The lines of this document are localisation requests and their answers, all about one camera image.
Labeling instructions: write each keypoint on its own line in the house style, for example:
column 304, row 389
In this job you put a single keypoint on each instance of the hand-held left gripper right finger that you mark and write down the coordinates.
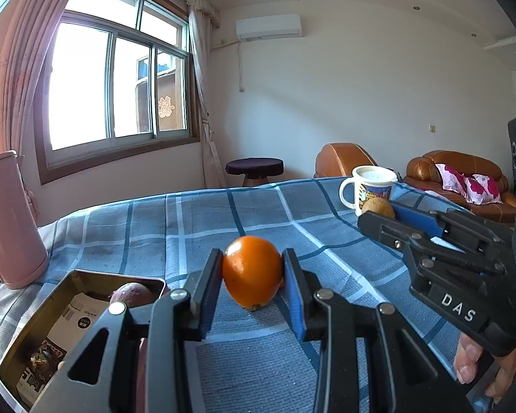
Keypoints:
column 293, row 297

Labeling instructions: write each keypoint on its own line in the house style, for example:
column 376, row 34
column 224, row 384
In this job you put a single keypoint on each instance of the blue plaid tablecloth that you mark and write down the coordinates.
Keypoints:
column 284, row 223

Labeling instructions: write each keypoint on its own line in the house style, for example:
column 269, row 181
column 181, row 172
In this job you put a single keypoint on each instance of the pink floral cushion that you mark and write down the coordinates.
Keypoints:
column 451, row 178
column 483, row 189

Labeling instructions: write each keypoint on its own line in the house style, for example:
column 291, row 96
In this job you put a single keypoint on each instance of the brown leather sofa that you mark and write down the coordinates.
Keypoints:
column 421, row 167

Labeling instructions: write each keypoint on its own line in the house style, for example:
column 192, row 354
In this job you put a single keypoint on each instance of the brown kiwi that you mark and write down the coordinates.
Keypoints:
column 380, row 208

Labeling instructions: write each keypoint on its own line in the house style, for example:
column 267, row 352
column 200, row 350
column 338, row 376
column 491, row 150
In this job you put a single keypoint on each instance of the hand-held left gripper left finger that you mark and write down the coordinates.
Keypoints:
column 210, row 292

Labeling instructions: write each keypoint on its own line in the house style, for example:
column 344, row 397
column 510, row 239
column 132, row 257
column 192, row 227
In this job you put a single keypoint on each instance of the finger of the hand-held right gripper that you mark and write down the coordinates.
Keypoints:
column 387, row 228
column 417, row 217

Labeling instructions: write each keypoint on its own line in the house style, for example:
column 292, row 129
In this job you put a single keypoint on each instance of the pink tin box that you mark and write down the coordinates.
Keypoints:
column 36, row 314

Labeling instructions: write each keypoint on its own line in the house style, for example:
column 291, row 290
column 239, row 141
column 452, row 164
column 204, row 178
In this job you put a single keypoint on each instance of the orange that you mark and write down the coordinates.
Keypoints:
column 251, row 277

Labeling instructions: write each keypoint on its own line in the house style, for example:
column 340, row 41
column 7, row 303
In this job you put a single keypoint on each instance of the sliding glass window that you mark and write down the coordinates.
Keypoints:
column 81, row 86

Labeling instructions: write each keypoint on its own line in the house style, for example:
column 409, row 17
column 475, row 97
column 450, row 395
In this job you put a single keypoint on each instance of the pink electric kettle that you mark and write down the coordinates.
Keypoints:
column 13, row 223

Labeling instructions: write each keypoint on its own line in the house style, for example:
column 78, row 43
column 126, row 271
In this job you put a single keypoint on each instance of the colourful small packet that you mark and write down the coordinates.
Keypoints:
column 47, row 352

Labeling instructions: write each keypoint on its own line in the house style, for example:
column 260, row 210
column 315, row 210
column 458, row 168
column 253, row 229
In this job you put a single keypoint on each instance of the white air conditioner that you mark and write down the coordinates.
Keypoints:
column 268, row 28

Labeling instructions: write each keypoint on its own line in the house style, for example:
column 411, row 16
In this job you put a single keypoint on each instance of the snack packets in tray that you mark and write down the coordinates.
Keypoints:
column 77, row 314

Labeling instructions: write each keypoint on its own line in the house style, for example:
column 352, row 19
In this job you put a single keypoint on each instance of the pale curtain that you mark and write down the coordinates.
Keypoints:
column 198, row 51

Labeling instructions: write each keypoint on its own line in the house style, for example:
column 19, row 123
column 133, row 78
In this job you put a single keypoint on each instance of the person's right hand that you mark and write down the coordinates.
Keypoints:
column 468, row 359

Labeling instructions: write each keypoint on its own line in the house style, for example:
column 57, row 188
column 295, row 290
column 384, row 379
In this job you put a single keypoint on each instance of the reddish purple round fruit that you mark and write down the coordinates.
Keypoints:
column 131, row 294

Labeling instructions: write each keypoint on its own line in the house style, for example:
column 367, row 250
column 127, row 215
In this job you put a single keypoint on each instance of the pink curtain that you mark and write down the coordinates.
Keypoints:
column 21, row 51

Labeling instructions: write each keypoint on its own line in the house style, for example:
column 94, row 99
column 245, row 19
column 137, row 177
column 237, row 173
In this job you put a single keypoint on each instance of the dark round stool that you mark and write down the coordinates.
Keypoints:
column 253, row 165

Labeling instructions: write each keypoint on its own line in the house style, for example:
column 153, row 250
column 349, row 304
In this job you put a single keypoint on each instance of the red paper window decoration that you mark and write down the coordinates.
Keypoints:
column 165, row 107

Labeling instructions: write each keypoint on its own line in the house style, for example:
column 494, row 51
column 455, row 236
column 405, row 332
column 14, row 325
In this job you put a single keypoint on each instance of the black and white printed paper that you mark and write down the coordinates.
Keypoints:
column 30, row 385

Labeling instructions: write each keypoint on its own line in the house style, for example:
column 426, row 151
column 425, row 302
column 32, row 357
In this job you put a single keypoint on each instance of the white printed mug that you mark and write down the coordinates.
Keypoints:
column 370, row 189

